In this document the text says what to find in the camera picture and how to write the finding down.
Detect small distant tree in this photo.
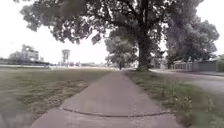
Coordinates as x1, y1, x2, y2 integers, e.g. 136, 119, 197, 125
104, 34, 139, 70

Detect grey concrete path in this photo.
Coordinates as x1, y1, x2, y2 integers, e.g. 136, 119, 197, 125
29, 70, 183, 128

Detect large spreading tree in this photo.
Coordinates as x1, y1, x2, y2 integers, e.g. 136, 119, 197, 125
13, 0, 205, 72

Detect distant tower building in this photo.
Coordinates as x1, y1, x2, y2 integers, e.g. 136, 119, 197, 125
61, 48, 71, 66

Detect grass strip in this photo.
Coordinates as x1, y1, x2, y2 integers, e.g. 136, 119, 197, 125
123, 69, 224, 128

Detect wide grass field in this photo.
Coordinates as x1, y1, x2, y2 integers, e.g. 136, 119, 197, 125
0, 67, 113, 128

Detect dark dense tree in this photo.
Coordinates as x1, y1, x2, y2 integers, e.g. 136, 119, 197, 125
164, 16, 221, 63

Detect fence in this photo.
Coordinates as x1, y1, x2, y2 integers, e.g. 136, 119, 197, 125
171, 59, 218, 73

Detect grey asphalt road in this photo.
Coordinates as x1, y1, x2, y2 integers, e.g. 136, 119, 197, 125
149, 68, 224, 98

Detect green bushes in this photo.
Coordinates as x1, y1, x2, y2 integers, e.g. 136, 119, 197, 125
215, 54, 224, 73

